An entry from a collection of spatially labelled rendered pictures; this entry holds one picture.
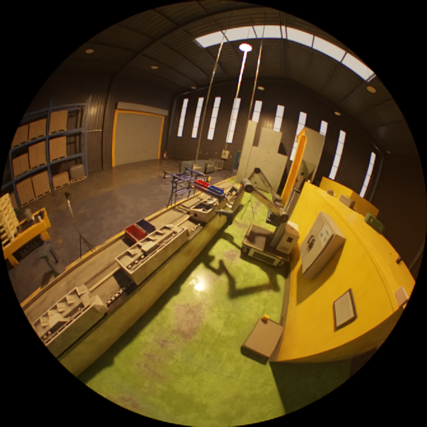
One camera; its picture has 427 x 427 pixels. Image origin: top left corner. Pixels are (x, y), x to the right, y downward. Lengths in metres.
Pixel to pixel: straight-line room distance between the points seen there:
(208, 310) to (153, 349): 1.07
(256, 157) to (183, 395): 9.35
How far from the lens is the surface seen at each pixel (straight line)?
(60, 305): 1.75
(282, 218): 2.39
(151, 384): 2.27
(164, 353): 2.15
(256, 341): 2.15
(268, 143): 9.60
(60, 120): 9.84
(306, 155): 9.85
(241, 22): 9.22
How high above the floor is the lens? 2.13
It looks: 29 degrees down
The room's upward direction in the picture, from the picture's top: 12 degrees clockwise
